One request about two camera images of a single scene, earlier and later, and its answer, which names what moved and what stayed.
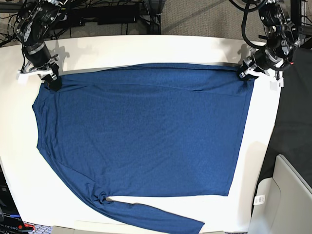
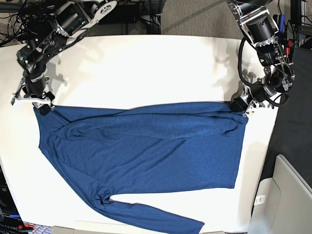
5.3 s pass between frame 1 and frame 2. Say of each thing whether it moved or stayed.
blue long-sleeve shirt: moved
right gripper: moved
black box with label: stayed
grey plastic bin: stayed
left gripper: moved
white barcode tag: stayed
